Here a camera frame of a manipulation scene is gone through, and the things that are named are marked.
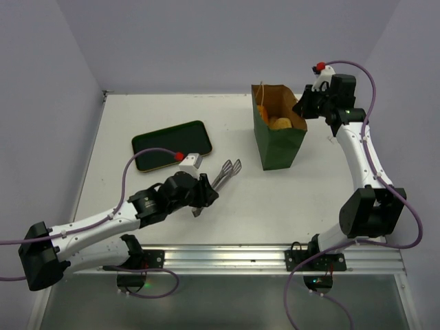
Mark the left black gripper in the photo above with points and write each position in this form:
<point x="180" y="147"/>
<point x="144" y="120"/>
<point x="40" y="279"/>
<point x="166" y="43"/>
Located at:
<point x="206" y="194"/>

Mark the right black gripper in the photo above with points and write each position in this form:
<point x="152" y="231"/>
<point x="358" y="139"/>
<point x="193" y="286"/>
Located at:
<point x="308" y="102"/>

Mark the metal tongs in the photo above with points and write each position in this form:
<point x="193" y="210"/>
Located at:
<point x="228" y="170"/>

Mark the round scored bun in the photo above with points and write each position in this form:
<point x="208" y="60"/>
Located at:
<point x="279" y="123"/>

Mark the green paper bag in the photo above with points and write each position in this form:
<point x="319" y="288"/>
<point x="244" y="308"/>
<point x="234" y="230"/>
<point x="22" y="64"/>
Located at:
<point x="277" y="148"/>

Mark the long orange bread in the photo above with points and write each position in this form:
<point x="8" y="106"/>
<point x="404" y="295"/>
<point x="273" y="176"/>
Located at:
<point x="263" y="113"/>

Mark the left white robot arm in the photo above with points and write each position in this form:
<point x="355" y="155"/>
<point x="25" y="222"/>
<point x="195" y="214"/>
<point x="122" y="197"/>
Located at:
<point x="106" y="239"/>

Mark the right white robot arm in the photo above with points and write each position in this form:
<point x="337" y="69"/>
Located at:
<point x="372" y="210"/>

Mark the dark green tray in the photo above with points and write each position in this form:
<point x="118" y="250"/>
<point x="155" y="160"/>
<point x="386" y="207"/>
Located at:
<point x="190" y="137"/>

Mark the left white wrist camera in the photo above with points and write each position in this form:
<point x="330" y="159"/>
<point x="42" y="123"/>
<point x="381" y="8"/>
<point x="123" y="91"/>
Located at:
<point x="191" y="164"/>

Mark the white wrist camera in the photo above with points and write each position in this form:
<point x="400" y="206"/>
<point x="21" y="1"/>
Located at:
<point x="324" y="75"/>
<point x="191" y="164"/>

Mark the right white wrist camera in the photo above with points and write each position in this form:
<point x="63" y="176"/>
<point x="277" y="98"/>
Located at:
<point x="324" y="75"/>

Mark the aluminium mounting rail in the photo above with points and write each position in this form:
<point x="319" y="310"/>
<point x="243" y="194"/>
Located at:
<point x="233" y="259"/>

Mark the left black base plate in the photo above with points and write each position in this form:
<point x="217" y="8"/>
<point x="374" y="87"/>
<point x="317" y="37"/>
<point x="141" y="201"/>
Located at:
<point x="151" y="258"/>

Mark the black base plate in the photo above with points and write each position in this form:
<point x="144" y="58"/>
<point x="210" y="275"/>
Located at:
<point x="151" y="258"/>
<point x="297" y="253"/>

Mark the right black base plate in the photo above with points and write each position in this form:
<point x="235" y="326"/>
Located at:
<point x="297" y="253"/>

